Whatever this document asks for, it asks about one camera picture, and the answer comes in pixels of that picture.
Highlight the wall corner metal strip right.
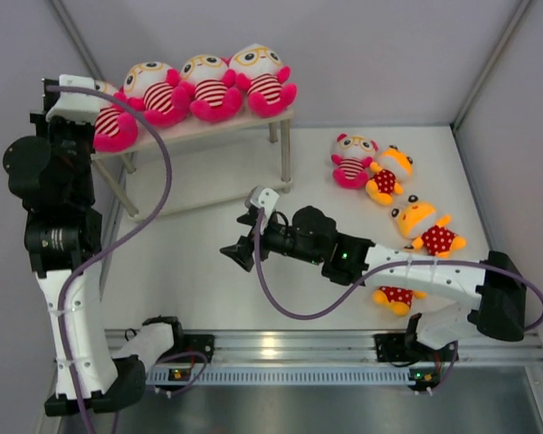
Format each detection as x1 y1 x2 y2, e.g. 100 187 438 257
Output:
451 0 537 133

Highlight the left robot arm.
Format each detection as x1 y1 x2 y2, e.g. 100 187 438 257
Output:
3 113 186 417

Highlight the black mount plate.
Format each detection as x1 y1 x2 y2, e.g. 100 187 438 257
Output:
159 333 215 363
374 333 414 364

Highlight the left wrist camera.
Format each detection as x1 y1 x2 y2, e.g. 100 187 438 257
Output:
43 74 100 125

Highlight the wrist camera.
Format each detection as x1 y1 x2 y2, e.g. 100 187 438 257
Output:
244 185 280 217
43 74 100 125

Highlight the right black mount plate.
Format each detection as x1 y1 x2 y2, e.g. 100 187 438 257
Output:
374 333 414 364

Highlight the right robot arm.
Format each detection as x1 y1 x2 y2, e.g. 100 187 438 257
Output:
220 206 528 359

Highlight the white two-tier shelf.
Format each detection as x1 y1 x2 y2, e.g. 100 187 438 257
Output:
92 108 294 222

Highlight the orange plush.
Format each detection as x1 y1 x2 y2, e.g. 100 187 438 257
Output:
372 286 427 316
366 146 414 206
390 195 467 258

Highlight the left black mount plate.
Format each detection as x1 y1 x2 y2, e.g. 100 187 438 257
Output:
159 333 215 363

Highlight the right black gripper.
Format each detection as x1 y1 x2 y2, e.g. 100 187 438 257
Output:
223 211 325 271

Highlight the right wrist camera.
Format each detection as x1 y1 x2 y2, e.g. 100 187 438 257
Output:
244 185 280 217

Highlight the pink panda plush face down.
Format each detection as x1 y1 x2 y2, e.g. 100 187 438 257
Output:
119 61 191 128

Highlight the wall corner metal strip left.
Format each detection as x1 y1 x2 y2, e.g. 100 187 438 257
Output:
46 0 107 81

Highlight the wall corner metal strip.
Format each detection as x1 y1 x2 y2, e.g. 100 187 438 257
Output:
451 0 537 133
46 0 107 81

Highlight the orange plush top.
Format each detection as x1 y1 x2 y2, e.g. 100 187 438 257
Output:
366 146 414 206

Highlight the orange plush middle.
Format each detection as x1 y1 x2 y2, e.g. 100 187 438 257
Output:
390 195 467 258

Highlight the orange plush bottom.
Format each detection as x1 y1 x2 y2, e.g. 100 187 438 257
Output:
372 286 427 316

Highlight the pink panda plush top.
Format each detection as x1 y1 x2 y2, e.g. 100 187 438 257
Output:
330 133 379 190

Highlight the grey slotted cable duct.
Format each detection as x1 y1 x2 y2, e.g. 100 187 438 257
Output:
147 366 415 387

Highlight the aluminium rail base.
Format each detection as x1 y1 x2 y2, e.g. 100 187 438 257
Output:
103 328 543 365

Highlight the pink panda plush with glasses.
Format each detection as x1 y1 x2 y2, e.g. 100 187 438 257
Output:
229 43 298 118

